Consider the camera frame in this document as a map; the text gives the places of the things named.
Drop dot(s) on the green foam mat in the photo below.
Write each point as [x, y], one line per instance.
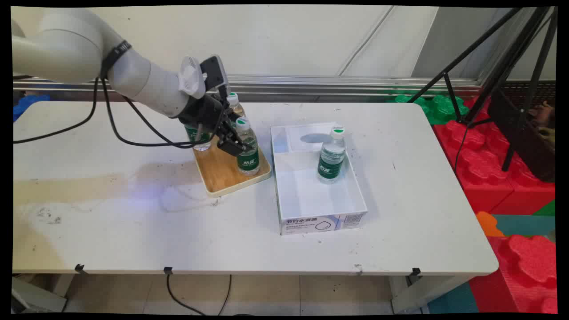
[438, 109]

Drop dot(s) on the aluminium wall rail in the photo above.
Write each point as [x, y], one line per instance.
[311, 86]

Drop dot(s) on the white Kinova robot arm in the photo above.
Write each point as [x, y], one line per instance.
[66, 44]

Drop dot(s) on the red foam mat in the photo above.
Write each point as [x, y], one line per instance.
[524, 266]

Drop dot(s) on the white table leg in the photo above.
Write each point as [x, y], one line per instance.
[40, 293]
[426, 293]

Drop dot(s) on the orange foam piece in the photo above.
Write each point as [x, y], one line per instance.
[488, 224]

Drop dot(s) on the white black wrist camera mount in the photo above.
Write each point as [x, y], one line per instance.
[193, 78]

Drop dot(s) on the blue foam mat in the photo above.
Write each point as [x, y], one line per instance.
[29, 104]

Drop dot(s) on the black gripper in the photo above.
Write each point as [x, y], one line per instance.
[202, 113]

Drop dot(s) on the black tripod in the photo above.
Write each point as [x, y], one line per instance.
[511, 55]

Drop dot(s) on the brown lumpy object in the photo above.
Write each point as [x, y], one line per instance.
[543, 122]

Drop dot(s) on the white cardboard box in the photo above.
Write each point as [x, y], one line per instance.
[311, 200]

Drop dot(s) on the red foam block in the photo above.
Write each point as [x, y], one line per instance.
[475, 169]
[529, 195]

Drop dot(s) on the wooden tray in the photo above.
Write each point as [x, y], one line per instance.
[222, 173]

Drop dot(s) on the teal foam mat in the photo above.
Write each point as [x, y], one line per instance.
[526, 225]

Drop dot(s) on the clear water bottle green label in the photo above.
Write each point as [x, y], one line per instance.
[331, 164]
[250, 162]
[203, 147]
[235, 108]

